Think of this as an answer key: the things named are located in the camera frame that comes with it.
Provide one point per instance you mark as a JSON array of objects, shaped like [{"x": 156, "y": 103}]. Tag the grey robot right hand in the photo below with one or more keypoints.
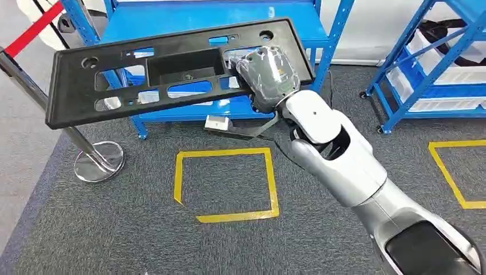
[{"x": 269, "y": 79}]

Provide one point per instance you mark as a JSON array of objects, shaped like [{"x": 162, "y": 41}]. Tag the black plastic plate bracket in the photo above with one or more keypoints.
[{"x": 68, "y": 102}]

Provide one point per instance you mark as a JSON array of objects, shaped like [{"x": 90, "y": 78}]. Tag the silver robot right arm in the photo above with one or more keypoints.
[{"x": 341, "y": 167}]

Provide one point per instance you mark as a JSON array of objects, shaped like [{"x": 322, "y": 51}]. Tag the yellow floor tape square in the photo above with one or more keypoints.
[
  {"x": 272, "y": 182},
  {"x": 448, "y": 178}
]

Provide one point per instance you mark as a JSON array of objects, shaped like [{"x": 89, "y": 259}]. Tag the blue metal shelf rack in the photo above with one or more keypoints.
[
  {"x": 171, "y": 22},
  {"x": 469, "y": 9}
]

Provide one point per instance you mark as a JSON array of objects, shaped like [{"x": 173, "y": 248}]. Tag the black car tyre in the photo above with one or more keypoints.
[{"x": 436, "y": 32}]

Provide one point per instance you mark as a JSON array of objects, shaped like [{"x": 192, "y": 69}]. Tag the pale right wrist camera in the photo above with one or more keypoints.
[{"x": 217, "y": 123}]

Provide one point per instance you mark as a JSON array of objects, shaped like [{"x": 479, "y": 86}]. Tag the chrome stanchion post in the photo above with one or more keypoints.
[{"x": 98, "y": 161}]

